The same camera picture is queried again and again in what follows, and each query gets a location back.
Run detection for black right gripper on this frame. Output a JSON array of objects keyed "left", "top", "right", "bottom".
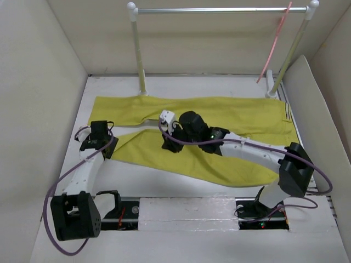
[{"left": 161, "top": 122, "right": 200, "bottom": 153}]

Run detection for yellow trousers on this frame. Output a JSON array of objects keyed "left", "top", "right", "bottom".
[{"left": 87, "top": 95, "right": 295, "bottom": 188}]

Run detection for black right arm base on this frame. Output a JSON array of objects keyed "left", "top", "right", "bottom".
[{"left": 234, "top": 187, "right": 289, "bottom": 230}]

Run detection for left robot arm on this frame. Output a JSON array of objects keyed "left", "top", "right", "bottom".
[{"left": 50, "top": 121, "right": 123, "bottom": 241}]

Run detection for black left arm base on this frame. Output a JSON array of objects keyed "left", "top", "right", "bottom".
[{"left": 92, "top": 190, "right": 140, "bottom": 231}]

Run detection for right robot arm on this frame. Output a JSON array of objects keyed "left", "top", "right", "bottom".
[{"left": 159, "top": 110, "right": 314, "bottom": 216}]

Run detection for pink clothes hanger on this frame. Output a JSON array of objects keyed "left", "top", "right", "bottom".
[{"left": 256, "top": 1, "right": 292, "bottom": 84}]

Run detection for white clothes rack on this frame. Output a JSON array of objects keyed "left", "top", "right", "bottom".
[{"left": 127, "top": 1, "right": 320, "bottom": 99}]

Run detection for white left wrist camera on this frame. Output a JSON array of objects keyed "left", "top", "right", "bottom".
[{"left": 73, "top": 126, "right": 91, "bottom": 142}]

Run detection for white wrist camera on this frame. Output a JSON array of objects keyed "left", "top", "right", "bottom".
[
  {"left": 73, "top": 126, "right": 91, "bottom": 142},
  {"left": 160, "top": 110, "right": 176, "bottom": 135}
]

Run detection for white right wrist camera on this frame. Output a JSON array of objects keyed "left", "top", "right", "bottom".
[{"left": 160, "top": 110, "right": 176, "bottom": 135}]

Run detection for aluminium side rail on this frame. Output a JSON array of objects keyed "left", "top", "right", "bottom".
[{"left": 278, "top": 81, "right": 303, "bottom": 145}]

